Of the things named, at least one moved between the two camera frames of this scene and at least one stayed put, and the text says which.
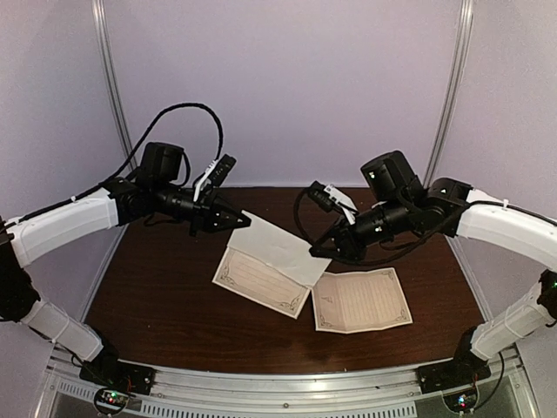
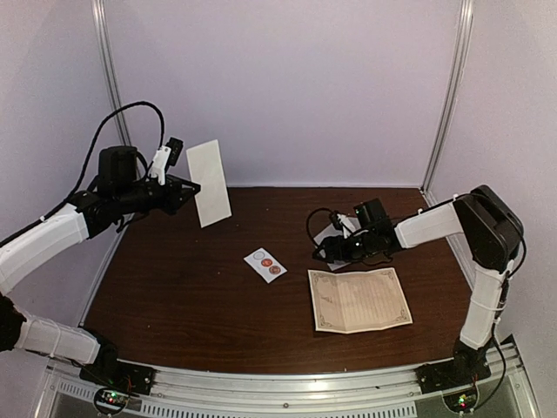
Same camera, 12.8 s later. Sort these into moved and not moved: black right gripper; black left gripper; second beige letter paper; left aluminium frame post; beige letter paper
Moved: beige letter paper; black left gripper
Not moved: black right gripper; second beige letter paper; left aluminium frame post
